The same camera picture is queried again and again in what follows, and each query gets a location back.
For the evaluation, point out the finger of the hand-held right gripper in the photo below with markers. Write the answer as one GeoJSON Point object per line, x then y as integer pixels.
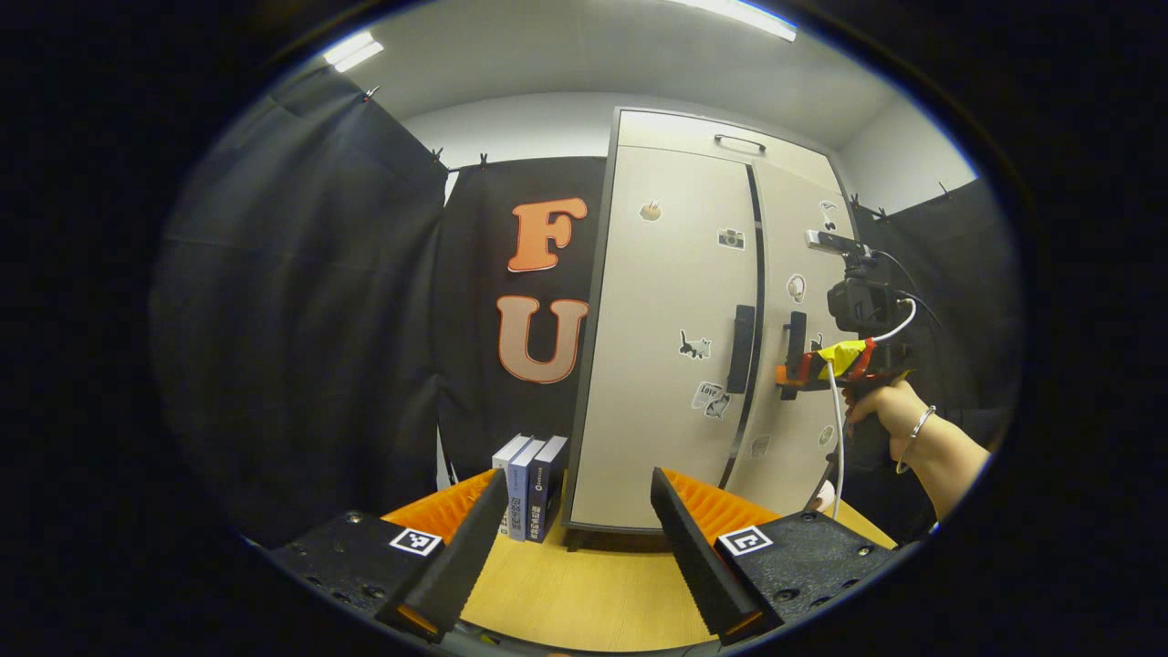
{"type": "Point", "coordinates": [797, 374]}

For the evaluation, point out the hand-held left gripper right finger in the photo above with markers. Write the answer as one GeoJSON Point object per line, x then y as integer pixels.
{"type": "Point", "coordinates": [693, 557]}

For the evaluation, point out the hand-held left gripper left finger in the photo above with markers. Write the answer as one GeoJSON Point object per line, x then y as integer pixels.
{"type": "Point", "coordinates": [465, 557]}

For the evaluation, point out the black-cat-sticker shoe cabinet door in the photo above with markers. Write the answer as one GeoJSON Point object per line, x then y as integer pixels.
{"type": "Point", "coordinates": [785, 228]}

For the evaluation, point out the camera-sticker shoe cabinet door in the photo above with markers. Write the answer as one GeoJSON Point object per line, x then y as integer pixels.
{"type": "Point", "coordinates": [657, 365]}

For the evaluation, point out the white double-door shoe cabinet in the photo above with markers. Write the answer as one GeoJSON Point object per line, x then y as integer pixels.
{"type": "Point", "coordinates": [675, 128]}

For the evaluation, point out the light blue book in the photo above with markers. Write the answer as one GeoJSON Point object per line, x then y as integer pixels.
{"type": "Point", "coordinates": [522, 488]}

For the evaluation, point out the navy book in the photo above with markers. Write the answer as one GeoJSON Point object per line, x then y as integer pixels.
{"type": "Point", "coordinates": [546, 493]}

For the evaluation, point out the white book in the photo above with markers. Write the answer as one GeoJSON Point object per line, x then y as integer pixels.
{"type": "Point", "coordinates": [506, 453]}

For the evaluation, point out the black backdrop cloth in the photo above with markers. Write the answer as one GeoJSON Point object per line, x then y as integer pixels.
{"type": "Point", "coordinates": [301, 319]}

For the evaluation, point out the ceiling light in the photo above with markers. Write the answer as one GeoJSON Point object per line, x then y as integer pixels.
{"type": "Point", "coordinates": [739, 15]}
{"type": "Point", "coordinates": [354, 51]}

